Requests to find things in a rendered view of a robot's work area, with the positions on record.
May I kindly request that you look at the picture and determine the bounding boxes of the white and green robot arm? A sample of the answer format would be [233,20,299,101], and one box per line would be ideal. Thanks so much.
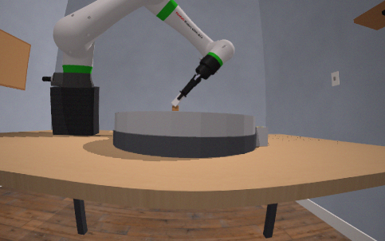
[42,0,234,88]

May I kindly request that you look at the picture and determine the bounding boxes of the grey round turntable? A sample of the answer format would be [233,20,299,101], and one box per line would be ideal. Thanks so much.
[113,111,269,158]

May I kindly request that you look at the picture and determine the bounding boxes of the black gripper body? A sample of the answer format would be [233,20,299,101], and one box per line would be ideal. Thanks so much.
[195,65,211,80]

